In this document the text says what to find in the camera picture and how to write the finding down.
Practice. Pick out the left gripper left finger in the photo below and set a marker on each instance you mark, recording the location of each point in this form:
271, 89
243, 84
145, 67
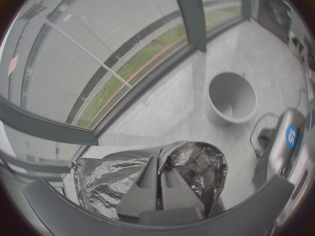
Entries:
145, 181

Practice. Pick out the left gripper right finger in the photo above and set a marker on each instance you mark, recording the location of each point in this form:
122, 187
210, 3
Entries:
177, 193

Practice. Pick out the black plastic bag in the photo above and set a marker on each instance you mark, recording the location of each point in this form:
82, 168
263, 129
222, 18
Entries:
103, 181

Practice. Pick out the white trash bin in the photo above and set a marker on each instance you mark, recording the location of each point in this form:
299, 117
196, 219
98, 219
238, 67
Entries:
231, 99

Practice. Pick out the window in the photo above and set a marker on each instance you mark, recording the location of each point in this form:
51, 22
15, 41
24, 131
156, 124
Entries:
98, 45

